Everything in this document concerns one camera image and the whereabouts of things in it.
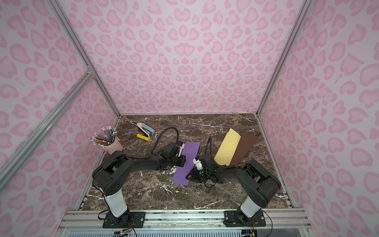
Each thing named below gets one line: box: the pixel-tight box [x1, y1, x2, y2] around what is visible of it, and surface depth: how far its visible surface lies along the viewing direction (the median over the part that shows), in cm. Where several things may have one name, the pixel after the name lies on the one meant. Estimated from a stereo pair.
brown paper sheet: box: [229, 133, 258, 166], surface depth 102 cm
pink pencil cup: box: [102, 136, 124, 155], surface depth 92 cm
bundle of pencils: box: [91, 125, 118, 147], surface depth 92 cm
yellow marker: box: [136, 133, 151, 142], surface depth 106 cm
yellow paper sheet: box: [213, 127, 242, 166], surface depth 102 cm
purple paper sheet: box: [171, 142, 201, 187], surface depth 89 cm
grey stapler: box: [136, 121, 156, 138], surface depth 109 cm
